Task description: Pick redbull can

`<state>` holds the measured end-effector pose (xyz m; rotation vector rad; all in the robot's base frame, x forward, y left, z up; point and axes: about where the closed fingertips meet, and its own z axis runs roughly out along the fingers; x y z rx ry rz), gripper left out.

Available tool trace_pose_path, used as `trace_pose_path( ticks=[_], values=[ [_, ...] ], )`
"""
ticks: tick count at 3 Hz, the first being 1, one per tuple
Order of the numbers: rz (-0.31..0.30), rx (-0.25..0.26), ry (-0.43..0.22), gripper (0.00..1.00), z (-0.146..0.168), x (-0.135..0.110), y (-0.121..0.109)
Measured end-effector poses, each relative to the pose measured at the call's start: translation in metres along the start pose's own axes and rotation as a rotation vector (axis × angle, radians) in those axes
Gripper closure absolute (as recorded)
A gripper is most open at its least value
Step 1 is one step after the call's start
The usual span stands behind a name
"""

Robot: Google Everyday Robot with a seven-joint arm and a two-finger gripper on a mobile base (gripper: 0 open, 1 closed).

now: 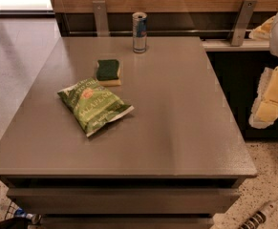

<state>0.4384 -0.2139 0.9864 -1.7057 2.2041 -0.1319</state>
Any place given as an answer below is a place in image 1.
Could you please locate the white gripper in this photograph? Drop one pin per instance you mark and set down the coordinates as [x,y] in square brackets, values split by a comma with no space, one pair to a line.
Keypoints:
[265,109]

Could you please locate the red bull can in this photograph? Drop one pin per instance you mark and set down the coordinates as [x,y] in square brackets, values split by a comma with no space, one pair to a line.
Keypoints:
[139,20]

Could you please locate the grey drawer cabinet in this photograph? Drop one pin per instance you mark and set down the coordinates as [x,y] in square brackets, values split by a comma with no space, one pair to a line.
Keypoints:
[173,163]

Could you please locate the white power strip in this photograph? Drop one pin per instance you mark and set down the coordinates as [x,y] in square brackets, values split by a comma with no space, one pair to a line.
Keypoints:
[260,216]

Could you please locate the green yellow sponge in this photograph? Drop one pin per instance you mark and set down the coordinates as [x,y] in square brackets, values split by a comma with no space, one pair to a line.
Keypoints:
[108,72]

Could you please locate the green jalapeno chips bag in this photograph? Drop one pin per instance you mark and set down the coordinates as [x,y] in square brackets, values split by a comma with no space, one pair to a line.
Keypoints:
[93,105]

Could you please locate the plastic bottle on floor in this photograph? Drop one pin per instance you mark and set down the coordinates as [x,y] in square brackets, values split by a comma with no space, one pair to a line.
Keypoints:
[33,218]

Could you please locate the right metal bracket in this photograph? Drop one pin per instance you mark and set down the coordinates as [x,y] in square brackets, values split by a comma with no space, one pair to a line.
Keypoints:
[243,18]

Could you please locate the metal bracket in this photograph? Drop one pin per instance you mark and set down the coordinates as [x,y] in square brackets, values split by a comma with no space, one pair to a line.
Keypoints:
[101,18]
[243,18]

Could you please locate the left metal bracket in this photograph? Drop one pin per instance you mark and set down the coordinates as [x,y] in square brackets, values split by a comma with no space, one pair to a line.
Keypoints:
[101,18]

